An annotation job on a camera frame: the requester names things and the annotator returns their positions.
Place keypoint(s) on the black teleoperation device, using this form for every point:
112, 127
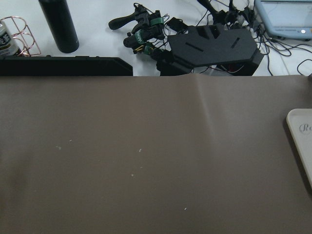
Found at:
225, 44

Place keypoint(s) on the black keyboard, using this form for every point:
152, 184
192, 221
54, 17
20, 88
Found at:
64, 66

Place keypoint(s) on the cream rabbit tray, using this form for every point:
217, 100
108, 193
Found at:
299, 122

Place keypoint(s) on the black thermos bottle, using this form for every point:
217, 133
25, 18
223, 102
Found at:
60, 22

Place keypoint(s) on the white labelled jar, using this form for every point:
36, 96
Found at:
8, 45

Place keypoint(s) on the light blue monitor device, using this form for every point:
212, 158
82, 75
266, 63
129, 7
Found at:
286, 19

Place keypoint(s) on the copper wire rack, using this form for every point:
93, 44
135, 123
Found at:
23, 36

